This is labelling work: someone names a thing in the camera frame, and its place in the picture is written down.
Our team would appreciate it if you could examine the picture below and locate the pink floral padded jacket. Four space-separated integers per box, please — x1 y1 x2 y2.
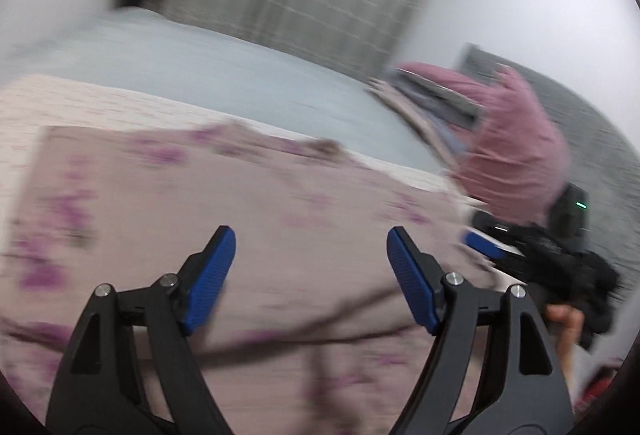
1 124 497 434

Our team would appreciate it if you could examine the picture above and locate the right hand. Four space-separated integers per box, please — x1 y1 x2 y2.
546 305 585 385

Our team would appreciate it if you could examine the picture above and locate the grey quilted headboard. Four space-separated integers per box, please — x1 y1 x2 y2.
458 44 639 294

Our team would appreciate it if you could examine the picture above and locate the pink velvet pillow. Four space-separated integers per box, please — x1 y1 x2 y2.
399 62 570 225

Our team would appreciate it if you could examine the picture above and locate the folded blankets stack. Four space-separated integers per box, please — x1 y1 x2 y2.
368 68 484 168

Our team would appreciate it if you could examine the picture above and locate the cherry print bed sheet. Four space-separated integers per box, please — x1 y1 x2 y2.
1 75 304 214

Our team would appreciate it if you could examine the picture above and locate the light blue bed blanket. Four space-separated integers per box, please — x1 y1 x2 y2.
1 8 444 174

